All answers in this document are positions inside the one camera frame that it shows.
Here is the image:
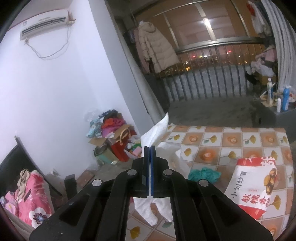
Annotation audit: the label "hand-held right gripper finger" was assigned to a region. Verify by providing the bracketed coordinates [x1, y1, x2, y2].
[29, 146, 151, 241]
[150, 145, 274, 241]

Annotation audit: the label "colourful snack packets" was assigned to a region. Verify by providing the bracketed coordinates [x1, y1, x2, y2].
[126, 141, 142, 158]

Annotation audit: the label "heap of clothes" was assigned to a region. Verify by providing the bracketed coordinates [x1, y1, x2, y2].
[250, 45, 278, 78]

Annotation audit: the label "brown cardboard box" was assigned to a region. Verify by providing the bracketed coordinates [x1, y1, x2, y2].
[259, 73, 277, 86]

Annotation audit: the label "grey pleated curtain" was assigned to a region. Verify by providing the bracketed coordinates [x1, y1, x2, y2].
[264, 0, 296, 90]

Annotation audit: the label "grey cabinet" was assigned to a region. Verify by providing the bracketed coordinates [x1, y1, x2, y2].
[260, 101, 296, 139]

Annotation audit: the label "red gift bag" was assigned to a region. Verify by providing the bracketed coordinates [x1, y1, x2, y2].
[111, 127, 137, 163]

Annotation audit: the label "metal railing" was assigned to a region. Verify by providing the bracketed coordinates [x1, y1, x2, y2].
[162, 36, 266, 102]

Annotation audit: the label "white air conditioner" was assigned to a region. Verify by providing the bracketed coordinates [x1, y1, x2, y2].
[20, 9, 70, 42]

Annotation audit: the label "air conditioner cable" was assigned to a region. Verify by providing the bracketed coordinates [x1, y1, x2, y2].
[24, 23, 70, 61]

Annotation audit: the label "beige puffer coat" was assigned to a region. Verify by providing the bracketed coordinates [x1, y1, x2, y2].
[135, 21, 179, 74]

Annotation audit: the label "green box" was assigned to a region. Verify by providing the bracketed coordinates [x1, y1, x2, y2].
[95, 148, 119, 165]

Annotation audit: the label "red white printed bag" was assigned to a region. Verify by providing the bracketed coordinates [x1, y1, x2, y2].
[225, 157, 278, 221]

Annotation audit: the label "dark cloth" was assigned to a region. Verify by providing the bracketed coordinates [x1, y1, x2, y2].
[245, 71, 260, 85]

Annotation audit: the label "flattened cardboard box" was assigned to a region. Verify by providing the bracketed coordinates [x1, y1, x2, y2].
[89, 136, 112, 148]

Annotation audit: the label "colourful clothes pile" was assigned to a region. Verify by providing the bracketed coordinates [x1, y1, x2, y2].
[101, 110, 127, 138]

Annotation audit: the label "dark wooden board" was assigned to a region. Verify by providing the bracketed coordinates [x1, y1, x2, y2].
[0, 136, 63, 197]

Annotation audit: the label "floral teal cloth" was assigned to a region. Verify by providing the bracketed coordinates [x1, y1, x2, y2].
[86, 119, 102, 139]

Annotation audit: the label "red brick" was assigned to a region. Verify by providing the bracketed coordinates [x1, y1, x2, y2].
[76, 170, 96, 186]

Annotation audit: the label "tall white bottle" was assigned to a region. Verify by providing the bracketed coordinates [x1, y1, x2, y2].
[266, 78, 274, 105]

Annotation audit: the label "table with patterned cloth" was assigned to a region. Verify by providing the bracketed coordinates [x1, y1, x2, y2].
[126, 124, 292, 241]

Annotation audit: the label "pink floral quilt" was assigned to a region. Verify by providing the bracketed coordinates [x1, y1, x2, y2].
[0, 169, 55, 229]

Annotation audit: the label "black block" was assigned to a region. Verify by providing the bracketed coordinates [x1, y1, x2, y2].
[65, 174, 77, 200]

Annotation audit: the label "blue bottle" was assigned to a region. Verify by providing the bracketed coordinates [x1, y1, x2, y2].
[282, 85, 292, 112]

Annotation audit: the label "hanging white garment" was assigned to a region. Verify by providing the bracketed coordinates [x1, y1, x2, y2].
[246, 0, 274, 36]

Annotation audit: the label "sliding window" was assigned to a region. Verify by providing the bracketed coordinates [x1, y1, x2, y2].
[133, 0, 264, 47]

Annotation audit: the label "white paper towel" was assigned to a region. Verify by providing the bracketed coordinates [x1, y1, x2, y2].
[133, 113, 173, 226]

